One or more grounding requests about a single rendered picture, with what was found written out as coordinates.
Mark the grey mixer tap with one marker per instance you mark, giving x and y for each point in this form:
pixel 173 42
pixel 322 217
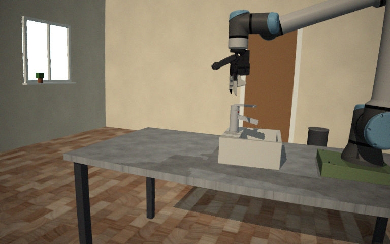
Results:
pixel 235 117

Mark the beige rectangular sink basin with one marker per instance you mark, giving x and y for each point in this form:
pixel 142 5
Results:
pixel 260 148

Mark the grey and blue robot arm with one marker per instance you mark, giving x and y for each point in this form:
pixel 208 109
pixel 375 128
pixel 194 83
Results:
pixel 370 127

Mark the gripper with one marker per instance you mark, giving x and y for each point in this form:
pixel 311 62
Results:
pixel 240 66

